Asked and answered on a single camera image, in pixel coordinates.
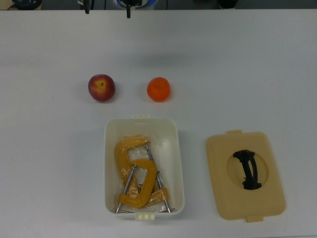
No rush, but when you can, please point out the red yellow toy apple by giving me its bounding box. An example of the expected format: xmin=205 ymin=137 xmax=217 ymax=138
xmin=88 ymin=74 xmax=116 ymax=103

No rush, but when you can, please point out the orange toy fruit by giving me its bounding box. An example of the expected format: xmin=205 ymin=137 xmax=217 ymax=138
xmin=147 ymin=77 xmax=171 ymax=102

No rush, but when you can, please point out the white plastic container box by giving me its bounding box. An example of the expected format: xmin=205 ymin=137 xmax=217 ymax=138
xmin=104 ymin=114 xmax=185 ymax=221

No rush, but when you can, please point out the beige plastic container lid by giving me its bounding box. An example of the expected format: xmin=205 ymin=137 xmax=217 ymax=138
xmin=205 ymin=129 xmax=286 ymax=223

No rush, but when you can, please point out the yellow metal C-clamp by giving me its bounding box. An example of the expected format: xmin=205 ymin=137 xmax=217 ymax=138
xmin=114 ymin=134 xmax=174 ymax=213
xmin=115 ymin=159 xmax=158 ymax=214

